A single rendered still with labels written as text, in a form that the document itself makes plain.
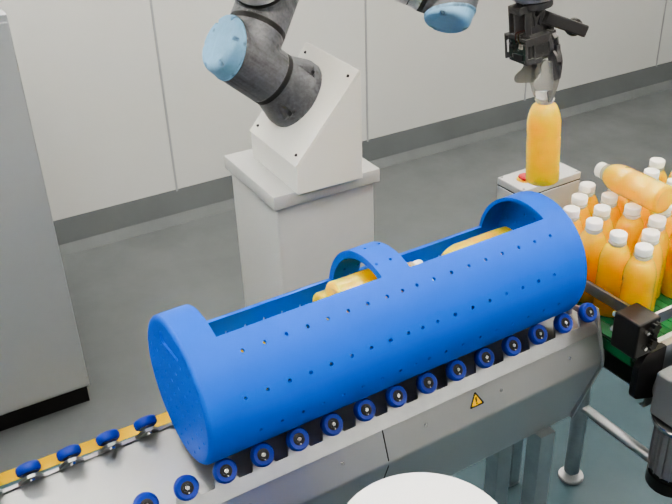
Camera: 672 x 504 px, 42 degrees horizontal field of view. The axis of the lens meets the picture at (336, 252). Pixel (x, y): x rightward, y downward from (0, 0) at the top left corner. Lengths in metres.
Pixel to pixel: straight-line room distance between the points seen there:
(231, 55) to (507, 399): 1.02
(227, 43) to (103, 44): 2.07
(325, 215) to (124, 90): 2.12
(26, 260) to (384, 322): 1.67
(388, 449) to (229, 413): 0.42
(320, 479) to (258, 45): 1.05
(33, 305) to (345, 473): 1.63
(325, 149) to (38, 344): 1.41
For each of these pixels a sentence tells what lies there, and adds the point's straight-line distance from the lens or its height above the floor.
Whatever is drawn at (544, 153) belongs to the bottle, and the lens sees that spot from 1.90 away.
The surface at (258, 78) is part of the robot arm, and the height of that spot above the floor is 1.38.
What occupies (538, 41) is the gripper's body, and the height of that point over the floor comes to 1.57.
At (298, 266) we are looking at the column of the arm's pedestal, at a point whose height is 0.87.
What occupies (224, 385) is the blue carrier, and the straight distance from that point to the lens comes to 1.47.
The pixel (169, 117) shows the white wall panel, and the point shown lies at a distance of 4.38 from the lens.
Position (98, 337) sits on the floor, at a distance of 3.74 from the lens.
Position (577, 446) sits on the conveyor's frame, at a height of 0.15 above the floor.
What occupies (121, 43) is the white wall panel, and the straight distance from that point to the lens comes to 4.21.
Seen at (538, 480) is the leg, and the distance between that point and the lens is 2.29.
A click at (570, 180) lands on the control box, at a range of 2.35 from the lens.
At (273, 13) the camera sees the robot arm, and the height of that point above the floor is 1.52.
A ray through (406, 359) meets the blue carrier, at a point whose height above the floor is 1.08.
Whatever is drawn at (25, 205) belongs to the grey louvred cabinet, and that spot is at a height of 0.85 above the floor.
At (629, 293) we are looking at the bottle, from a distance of 2.05.
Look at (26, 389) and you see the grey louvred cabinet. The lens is 3.27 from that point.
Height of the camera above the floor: 2.08
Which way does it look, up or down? 30 degrees down
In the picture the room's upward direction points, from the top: 2 degrees counter-clockwise
